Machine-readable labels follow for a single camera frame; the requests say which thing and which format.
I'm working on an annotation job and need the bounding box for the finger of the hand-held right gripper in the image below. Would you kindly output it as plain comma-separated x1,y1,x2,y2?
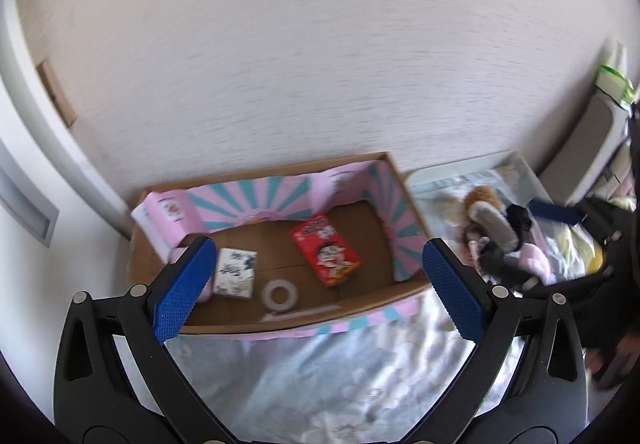
520,267,617,306
529,198,586,226

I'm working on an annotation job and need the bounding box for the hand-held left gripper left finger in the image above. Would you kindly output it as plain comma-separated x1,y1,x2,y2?
54,235,236,444

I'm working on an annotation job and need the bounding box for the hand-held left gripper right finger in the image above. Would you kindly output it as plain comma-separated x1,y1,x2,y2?
405,238,587,444

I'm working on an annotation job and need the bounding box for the black sock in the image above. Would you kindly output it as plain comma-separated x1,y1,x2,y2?
506,204,533,232

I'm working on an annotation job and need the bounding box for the pink sock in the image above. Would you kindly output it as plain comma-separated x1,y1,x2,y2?
517,244,556,285

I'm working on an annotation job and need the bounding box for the cardboard box with pink lining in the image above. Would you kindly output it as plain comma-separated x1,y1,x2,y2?
127,151,433,340

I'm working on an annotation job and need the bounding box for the yellow green floral blanket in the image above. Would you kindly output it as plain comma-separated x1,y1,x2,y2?
555,194,640,275

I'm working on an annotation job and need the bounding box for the white patterned small box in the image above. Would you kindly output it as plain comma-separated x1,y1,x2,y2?
212,247,258,300

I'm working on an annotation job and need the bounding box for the brown and white plush item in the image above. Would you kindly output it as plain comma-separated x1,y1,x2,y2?
462,184,521,255

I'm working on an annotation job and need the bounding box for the pink carton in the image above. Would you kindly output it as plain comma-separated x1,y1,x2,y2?
131,191,201,262

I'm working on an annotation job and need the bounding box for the grey cushion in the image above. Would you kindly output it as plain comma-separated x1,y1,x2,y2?
540,89,633,205

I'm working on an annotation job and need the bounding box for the white tape roll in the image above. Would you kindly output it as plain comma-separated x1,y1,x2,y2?
261,280,300,314

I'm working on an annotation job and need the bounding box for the red snack box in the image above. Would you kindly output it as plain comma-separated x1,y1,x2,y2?
290,213,363,287

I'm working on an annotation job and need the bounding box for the green and white bag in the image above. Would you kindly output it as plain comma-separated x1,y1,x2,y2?
592,39,640,110

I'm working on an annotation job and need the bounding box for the floral light blue bedsheet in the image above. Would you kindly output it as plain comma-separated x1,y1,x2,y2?
115,164,556,444

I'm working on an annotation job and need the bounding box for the cardboard piece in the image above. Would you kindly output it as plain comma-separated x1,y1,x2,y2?
37,57,78,127

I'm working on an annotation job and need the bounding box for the white door frame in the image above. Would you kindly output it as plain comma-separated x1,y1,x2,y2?
0,0,131,245

